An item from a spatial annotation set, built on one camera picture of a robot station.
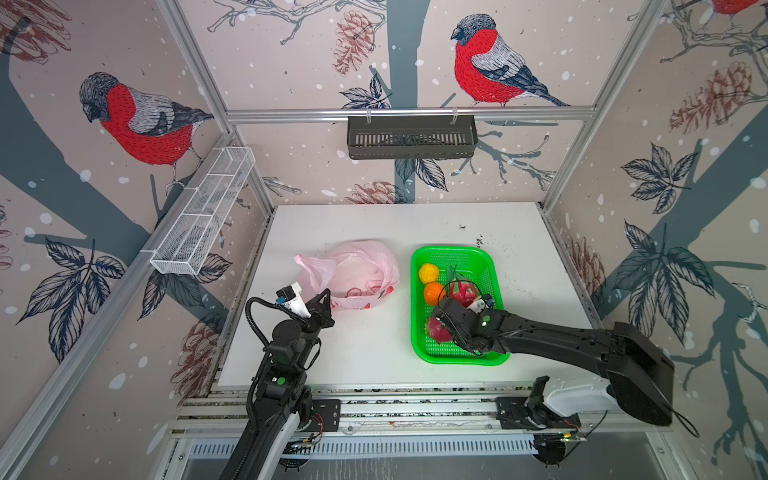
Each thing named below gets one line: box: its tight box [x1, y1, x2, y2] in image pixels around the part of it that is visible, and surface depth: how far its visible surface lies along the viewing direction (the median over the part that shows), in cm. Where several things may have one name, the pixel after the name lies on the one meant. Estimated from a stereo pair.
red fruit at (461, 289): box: [446, 264, 479, 308], surface depth 90 cm
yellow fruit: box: [419, 263, 440, 284], surface depth 97 cm
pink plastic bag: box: [293, 240, 401, 311], surface depth 92 cm
